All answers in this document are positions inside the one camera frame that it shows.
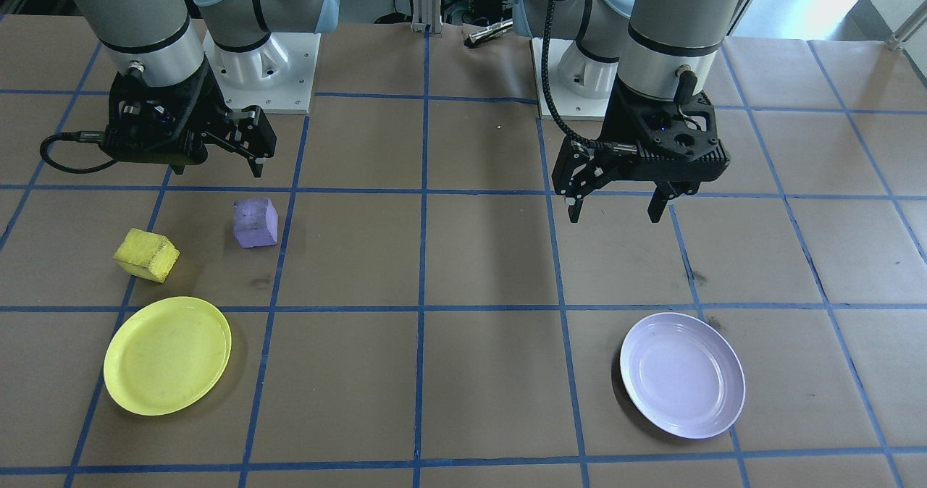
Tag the silver metal cylinder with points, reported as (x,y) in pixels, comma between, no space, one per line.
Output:
(491,33)

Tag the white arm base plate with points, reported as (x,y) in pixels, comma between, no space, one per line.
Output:
(550,97)
(290,90)

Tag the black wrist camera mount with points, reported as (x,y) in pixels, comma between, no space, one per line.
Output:
(688,162)
(145,144)

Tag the lavender round plate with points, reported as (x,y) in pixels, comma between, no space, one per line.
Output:
(681,376)

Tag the yellow foam block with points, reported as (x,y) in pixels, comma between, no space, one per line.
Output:
(145,255)

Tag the yellow round plate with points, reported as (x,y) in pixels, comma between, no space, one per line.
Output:
(166,356)

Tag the purple foam block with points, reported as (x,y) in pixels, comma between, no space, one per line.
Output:
(255,224)

